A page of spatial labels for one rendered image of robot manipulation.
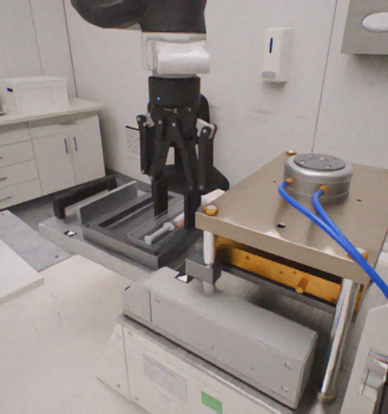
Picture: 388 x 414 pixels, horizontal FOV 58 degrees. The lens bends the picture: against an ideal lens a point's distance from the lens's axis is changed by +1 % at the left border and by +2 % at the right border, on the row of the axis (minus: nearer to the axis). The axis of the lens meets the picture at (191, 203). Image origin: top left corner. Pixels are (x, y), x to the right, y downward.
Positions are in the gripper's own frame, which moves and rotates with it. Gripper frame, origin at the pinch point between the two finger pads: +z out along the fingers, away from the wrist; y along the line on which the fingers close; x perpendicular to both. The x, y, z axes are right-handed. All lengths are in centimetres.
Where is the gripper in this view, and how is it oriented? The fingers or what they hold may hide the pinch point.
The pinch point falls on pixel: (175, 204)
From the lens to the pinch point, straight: 58.7
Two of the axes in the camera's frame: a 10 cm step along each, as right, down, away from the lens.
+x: -5.6, 3.6, -7.5
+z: -0.1, 9.0, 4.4
